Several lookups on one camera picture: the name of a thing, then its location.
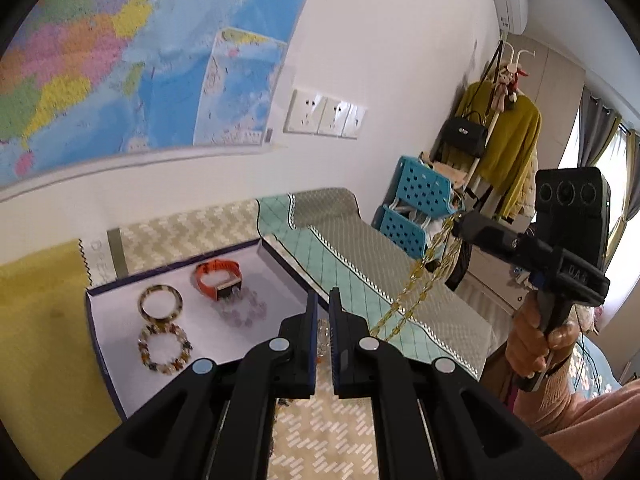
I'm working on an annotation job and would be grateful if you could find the plush toy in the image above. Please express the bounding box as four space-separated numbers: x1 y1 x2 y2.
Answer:
492 62 529 112

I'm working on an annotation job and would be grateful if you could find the white wall socket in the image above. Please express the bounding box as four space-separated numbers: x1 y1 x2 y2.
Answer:
318 97 352 137
283 89 326 135
342 104 368 139

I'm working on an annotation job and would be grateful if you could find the floral light blue bedsheet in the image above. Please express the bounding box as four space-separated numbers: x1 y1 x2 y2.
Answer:
575 310 640 388

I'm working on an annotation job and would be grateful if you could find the grey curtain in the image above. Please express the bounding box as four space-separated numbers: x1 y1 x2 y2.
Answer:
577 87 624 173

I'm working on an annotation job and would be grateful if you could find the white coat rack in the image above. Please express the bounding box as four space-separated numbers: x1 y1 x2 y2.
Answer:
492 40 540 111

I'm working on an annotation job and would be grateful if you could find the blue perforated plastic basket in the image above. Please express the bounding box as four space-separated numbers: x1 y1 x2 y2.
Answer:
372 205 432 262
391 156 459 219

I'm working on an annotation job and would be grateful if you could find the colourful wall map poster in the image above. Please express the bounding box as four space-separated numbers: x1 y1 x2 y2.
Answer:
0 0 327 202

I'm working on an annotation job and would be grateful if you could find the yellow cloth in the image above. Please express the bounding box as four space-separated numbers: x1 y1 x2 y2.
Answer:
0 240 126 480

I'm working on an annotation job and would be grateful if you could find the yellow green curtain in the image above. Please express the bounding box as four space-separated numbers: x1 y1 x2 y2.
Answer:
606 129 640 288

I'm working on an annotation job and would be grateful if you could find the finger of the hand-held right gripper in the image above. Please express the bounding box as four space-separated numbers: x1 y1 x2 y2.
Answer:
451 210 524 262

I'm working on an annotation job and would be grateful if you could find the tortoiseshell bangle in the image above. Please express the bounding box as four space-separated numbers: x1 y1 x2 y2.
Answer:
138 285 184 322

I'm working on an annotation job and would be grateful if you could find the patterned beige green blanket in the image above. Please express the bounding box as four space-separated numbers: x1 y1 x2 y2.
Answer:
80 187 502 480

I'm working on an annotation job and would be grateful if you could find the person's right forearm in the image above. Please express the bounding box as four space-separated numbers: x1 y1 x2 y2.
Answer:
510 355 640 480

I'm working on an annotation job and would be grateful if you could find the flower bead bracelet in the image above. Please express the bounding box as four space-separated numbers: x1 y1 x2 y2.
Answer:
137 324 194 375

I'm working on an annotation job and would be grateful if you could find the yellow sweater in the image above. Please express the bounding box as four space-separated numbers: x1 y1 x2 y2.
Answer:
452 82 543 222

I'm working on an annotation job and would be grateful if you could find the orange smart watch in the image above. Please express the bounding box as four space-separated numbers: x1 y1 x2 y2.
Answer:
194 259 244 302

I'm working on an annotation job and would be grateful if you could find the black handbag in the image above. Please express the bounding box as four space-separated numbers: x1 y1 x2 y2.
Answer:
440 115 490 159

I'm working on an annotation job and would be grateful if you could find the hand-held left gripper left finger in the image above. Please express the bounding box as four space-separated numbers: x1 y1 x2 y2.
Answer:
62 290 319 480

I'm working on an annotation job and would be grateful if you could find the person's right hand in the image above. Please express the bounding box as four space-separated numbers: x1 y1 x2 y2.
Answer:
505 292 580 378

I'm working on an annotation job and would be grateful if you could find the clear crystal bracelet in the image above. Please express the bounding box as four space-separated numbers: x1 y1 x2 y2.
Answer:
220 289 267 327

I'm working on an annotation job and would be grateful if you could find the yellow chain necklace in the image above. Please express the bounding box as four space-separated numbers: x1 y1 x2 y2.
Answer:
370 212 464 342

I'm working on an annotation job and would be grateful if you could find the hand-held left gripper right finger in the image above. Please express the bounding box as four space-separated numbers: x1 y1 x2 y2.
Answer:
328 287 583 480

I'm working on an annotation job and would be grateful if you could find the dark blue cardboard box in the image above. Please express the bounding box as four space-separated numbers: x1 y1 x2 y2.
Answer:
85 237 322 419

